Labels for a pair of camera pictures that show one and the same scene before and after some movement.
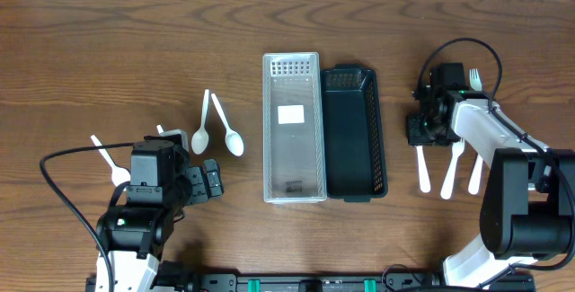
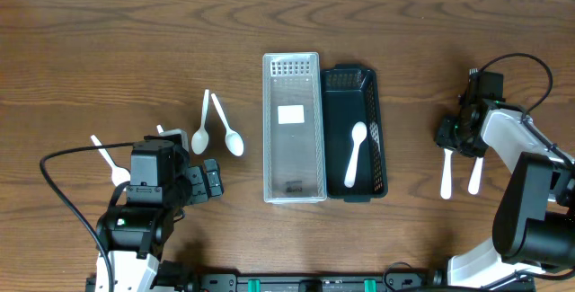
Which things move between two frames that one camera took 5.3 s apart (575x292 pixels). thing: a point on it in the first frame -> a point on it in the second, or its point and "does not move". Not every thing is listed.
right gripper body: (421, 131) -> (452, 135)
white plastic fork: (475, 180) does not move
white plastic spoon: (233, 140) does not move
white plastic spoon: (424, 178) -> (358, 133)
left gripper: (198, 181) does not move
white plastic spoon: (200, 139) does not move
